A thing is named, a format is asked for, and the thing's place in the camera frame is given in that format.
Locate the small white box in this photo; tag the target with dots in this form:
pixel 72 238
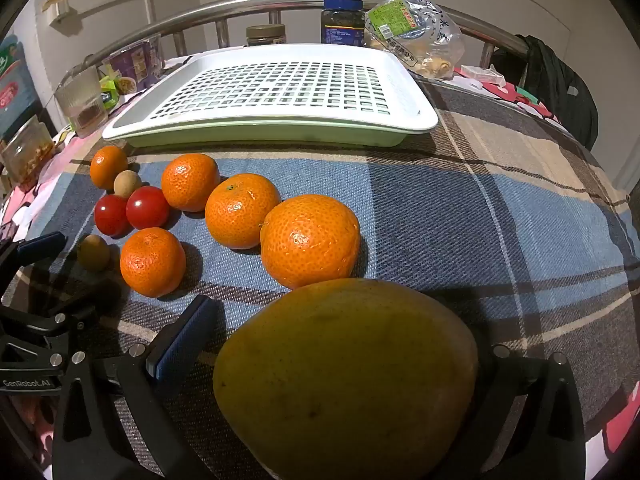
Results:
pixel 484 77

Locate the red cherry tomato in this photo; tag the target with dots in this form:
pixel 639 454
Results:
pixel 147 206
pixel 110 215

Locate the ribbed glass cup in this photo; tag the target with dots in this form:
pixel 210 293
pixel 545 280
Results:
pixel 82 105

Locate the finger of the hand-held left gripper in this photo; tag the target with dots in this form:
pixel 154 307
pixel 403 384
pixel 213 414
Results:
pixel 42 246
pixel 47 327

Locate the clear plastic food bag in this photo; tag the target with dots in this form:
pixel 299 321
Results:
pixel 415 35

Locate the small orange tangerine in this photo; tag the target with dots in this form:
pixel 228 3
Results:
pixel 109 167

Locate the metal bed rail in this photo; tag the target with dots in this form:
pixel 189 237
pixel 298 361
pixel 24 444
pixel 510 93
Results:
pixel 240 2

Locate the brown longan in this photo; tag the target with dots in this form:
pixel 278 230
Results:
pixel 93 252
pixel 125 183

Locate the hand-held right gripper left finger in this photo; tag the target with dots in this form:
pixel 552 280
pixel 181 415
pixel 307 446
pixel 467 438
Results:
pixel 186 336

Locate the large orange tangerine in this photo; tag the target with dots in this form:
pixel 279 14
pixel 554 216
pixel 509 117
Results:
pixel 310 241

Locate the beige wall holder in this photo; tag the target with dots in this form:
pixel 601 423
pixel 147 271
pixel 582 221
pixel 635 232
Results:
pixel 57 7

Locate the blue water dispenser bottle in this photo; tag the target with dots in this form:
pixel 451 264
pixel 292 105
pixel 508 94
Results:
pixel 15 85

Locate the dark jar with blue lid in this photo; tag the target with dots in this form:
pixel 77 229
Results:
pixel 342 22

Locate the jar with brown lid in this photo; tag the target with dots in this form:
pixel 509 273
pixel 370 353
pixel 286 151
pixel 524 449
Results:
pixel 265 35

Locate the glass jar with pickles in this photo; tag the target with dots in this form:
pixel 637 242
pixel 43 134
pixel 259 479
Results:
pixel 25 152

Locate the green snack packet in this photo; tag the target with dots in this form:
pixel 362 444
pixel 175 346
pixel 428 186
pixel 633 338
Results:
pixel 110 94

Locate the black backpack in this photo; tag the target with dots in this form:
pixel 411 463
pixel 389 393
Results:
pixel 557 90

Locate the large yellow mango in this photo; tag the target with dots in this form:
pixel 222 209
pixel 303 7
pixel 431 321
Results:
pixel 345 380

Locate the purple snack container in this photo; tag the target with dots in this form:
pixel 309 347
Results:
pixel 135 62

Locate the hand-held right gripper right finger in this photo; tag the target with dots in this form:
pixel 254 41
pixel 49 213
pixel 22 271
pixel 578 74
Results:
pixel 520 375

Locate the white perforated plastic tray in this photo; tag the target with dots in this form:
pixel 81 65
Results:
pixel 280 85

